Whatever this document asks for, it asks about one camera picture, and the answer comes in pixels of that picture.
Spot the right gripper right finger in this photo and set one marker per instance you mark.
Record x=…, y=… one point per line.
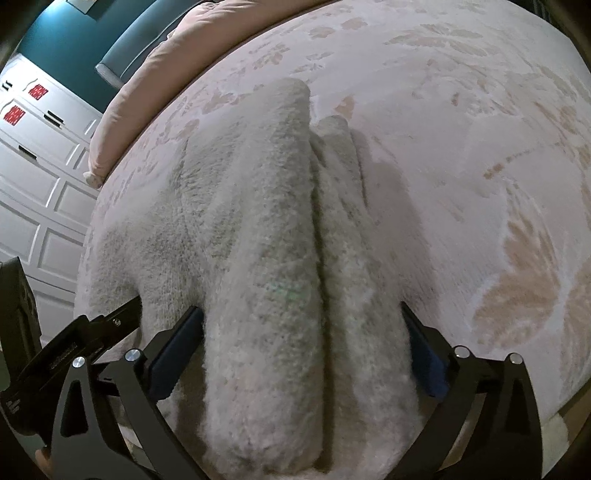
x=486, y=423

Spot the cream knit sweater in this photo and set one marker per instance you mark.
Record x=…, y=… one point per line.
x=264, y=219

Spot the person's left hand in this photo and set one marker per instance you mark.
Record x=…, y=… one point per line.
x=43, y=461

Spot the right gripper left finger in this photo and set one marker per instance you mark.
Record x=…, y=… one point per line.
x=86, y=441

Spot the white floral bedspread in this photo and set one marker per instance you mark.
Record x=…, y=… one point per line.
x=483, y=110

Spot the pink pillow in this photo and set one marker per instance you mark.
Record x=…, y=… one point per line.
x=206, y=33

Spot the teal upholstered headboard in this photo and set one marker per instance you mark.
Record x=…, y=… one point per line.
x=141, y=37

